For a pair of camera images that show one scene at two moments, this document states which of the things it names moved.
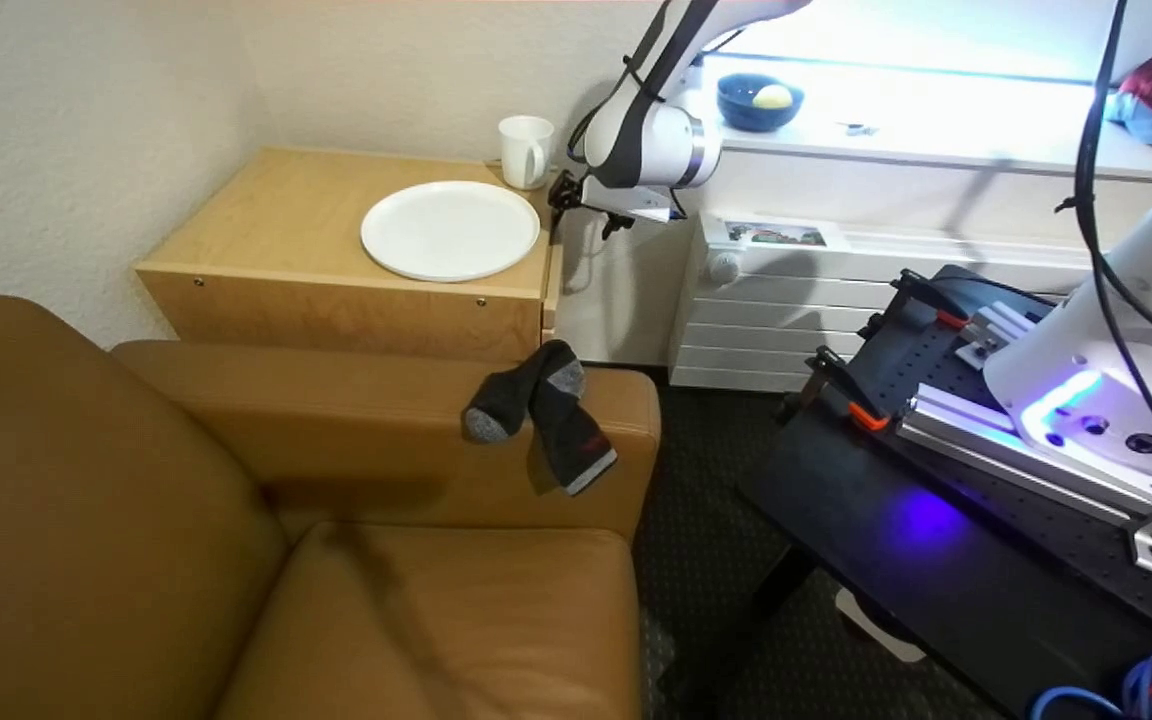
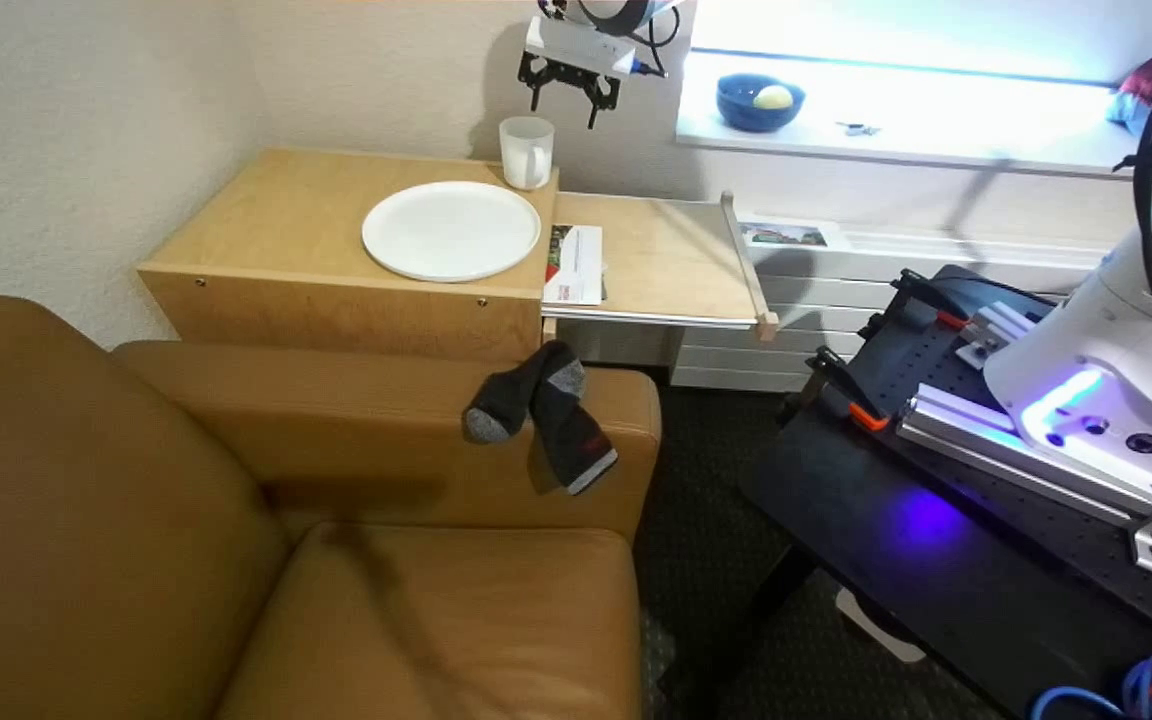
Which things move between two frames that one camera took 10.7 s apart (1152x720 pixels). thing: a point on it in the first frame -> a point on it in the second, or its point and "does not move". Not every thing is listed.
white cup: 520,146 does not move
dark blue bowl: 739,103 does not move
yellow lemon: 772,98 does not move
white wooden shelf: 552,286 -> 668,256
